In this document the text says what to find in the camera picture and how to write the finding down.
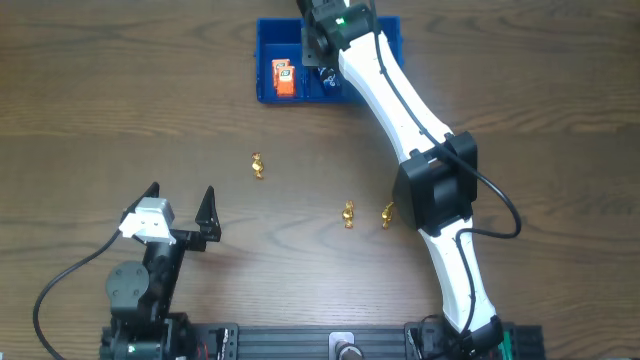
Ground black cable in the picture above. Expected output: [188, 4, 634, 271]
[433, 139, 523, 240]
[31, 228, 124, 360]

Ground mounting rail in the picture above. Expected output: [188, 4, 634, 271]
[192, 322, 546, 360]

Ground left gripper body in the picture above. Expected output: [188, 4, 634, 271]
[170, 228, 208, 254]

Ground blue tray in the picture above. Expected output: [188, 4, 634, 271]
[255, 15, 405, 105]

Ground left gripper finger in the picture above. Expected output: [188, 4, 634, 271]
[123, 181, 161, 211]
[194, 185, 223, 244]

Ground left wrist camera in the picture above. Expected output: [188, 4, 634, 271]
[117, 195, 177, 247]

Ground blue candy pack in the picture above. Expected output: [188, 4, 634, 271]
[316, 66, 344, 94]

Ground gold wrapped candy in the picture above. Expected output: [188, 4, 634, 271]
[341, 199, 356, 230]
[380, 200, 396, 231]
[250, 151, 266, 181]

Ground orange candy box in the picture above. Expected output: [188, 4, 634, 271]
[275, 64, 298, 99]
[271, 58, 293, 92]

